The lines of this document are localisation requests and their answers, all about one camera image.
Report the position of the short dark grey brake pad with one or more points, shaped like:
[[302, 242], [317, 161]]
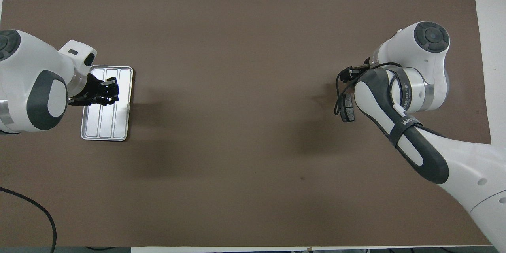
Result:
[[349, 112]]

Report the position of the brown table mat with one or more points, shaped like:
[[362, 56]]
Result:
[[237, 166]]

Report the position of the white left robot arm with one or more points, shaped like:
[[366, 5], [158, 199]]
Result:
[[23, 71]]

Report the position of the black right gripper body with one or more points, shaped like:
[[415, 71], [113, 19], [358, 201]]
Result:
[[368, 63]]

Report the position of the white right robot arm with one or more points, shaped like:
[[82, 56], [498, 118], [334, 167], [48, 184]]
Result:
[[431, 59]]

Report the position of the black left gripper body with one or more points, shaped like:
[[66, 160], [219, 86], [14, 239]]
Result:
[[90, 91]]

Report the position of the silver metal tray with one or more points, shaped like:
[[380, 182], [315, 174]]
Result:
[[118, 122]]

